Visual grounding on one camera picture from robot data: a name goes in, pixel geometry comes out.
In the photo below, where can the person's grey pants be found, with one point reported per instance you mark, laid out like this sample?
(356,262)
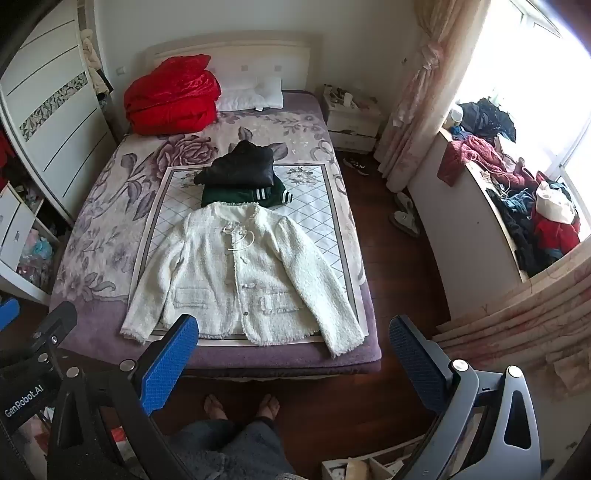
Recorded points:
(240,452)

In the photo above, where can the black folded leather jacket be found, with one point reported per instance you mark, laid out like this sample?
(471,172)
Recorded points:
(240,164)

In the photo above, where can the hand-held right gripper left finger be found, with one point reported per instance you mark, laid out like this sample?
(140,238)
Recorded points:
(171,364)

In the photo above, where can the white nightstand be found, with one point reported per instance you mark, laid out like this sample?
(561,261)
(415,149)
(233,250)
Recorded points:
(351,124)

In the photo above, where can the beige hanging garment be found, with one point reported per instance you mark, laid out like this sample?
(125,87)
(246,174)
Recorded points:
(94,60)

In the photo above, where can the red garment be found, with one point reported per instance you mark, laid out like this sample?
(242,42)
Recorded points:
(558,237)

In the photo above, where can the pink floral folded cloth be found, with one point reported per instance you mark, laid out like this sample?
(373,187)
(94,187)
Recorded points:
(531,314)

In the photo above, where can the window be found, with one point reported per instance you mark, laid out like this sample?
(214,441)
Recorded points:
(531,60)

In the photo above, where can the person's foot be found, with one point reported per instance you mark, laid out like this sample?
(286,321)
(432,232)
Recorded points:
(269,406)
(216,406)

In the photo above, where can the cream bed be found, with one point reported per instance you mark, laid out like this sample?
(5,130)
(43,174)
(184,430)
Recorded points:
(258,60)

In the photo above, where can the green folded striped-cuff jacket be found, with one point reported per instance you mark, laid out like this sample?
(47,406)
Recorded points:
(240,196)

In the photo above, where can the white diamond-pattern mat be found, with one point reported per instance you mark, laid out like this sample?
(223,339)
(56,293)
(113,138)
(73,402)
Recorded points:
(314,207)

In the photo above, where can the maroon knitted garment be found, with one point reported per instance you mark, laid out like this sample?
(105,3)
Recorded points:
(475,154)

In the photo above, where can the white wardrobe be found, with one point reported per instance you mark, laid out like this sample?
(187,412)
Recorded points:
(51,92)

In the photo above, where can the white wooden box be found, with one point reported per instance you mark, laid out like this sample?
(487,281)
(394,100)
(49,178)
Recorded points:
(351,467)

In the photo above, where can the white cloth hat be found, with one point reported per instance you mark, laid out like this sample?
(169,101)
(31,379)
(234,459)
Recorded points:
(554,203)

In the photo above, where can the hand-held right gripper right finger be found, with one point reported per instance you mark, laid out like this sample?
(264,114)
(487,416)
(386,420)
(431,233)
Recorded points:
(415,364)

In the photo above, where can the person's left foot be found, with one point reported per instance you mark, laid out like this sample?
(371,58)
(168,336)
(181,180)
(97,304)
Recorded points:
(216,406)

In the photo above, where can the white fuzzy jacket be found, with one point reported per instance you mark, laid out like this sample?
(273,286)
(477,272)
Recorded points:
(207,267)

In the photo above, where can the dark clothes pile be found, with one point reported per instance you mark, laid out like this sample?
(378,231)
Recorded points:
(521,230)

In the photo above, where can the white storage drawer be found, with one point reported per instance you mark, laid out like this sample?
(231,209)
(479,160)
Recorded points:
(18,230)

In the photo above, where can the black clothes heap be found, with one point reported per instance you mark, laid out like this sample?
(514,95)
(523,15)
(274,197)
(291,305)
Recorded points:
(489,117)

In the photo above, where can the black sneaker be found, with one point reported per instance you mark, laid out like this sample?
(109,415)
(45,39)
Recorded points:
(362,170)
(353,161)

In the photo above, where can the white pillow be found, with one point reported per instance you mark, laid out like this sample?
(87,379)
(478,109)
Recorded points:
(249,94)

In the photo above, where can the person's right foot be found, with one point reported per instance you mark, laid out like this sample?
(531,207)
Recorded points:
(269,406)

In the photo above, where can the red folded quilt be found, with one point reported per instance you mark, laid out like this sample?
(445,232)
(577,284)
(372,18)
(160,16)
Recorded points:
(171,97)

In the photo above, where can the white slipper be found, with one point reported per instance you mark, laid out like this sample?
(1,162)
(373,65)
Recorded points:
(405,201)
(406,224)

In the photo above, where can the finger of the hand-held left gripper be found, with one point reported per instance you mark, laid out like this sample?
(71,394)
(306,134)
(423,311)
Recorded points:
(8,314)
(57,318)

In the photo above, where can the pink floral curtain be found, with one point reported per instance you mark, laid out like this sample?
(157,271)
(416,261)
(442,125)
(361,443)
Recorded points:
(425,92)

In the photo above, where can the purple floral blanket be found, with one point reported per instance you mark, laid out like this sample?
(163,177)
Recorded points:
(101,217)

